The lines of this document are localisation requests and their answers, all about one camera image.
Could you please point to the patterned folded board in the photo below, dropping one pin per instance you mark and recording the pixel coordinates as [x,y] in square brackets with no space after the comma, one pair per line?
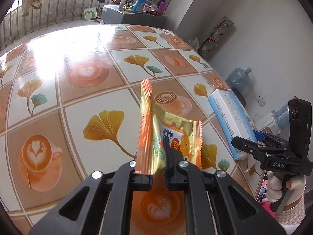
[215,37]

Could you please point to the blue white carton box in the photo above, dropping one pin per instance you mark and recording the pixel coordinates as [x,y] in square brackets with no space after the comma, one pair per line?
[232,119]

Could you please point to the grey cabinet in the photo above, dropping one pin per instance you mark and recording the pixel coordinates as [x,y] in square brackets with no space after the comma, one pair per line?
[111,15]

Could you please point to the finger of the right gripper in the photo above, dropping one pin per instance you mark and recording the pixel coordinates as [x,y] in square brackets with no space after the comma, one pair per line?
[259,136]

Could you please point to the purple cup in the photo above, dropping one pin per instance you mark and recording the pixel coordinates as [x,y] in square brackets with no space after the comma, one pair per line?
[162,8]

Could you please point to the green white paper bag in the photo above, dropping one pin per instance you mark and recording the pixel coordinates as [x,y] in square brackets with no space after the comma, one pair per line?
[90,13]

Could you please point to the blue detergent bottle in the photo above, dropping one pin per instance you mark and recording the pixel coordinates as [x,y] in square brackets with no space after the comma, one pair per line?
[138,6]

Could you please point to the large blue water jug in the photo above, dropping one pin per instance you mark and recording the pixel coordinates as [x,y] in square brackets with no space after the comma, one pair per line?
[239,79]

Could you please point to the right hand white glove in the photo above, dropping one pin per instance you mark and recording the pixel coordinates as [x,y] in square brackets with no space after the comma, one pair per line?
[274,187]

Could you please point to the metal balcony railing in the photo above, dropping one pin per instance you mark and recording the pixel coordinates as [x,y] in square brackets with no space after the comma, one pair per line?
[51,12]

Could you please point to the orange gold biscuit wrapper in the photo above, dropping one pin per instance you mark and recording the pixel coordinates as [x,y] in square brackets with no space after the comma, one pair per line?
[184,135]

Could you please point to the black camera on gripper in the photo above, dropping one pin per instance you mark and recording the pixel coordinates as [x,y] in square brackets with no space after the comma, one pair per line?
[300,118]

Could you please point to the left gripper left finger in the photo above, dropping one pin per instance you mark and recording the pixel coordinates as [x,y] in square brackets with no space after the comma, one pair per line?
[139,182]

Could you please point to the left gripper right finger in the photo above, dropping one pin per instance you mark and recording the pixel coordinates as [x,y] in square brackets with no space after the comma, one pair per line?
[177,169]

